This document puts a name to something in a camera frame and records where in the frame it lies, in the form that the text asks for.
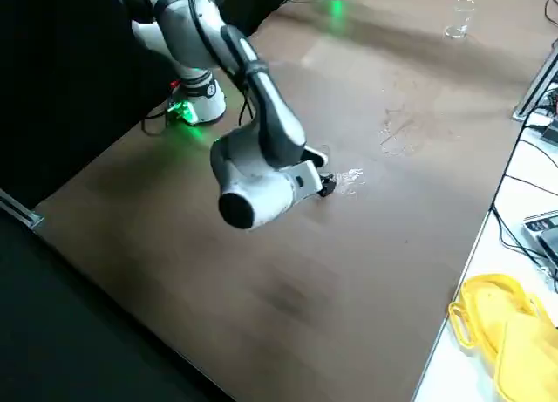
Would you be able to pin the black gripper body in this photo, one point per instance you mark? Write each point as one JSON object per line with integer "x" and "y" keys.
{"x": 327, "y": 185}

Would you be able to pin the glass conical flask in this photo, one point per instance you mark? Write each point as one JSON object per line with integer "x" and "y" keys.
{"x": 349, "y": 181}

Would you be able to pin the glass beaker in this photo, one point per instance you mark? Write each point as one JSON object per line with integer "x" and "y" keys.
{"x": 457, "y": 31}

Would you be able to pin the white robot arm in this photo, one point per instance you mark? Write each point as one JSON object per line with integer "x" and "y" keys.
{"x": 196, "y": 31}

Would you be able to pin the yellow plastic basket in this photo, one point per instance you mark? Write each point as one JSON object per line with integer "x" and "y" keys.
{"x": 492, "y": 288}

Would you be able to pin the grey button device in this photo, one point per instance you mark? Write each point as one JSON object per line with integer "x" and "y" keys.
{"x": 542, "y": 223}

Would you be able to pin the black desk device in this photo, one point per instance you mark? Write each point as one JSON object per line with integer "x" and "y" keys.
{"x": 551, "y": 134}

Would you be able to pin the yellow plastic lid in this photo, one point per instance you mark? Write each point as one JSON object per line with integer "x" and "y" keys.
{"x": 532, "y": 363}

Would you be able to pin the aluminium camera post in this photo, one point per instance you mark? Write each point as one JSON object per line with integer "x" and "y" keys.
{"x": 534, "y": 92}

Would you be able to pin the aluminium frame rail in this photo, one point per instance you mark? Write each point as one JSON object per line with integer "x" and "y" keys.
{"x": 22, "y": 212}

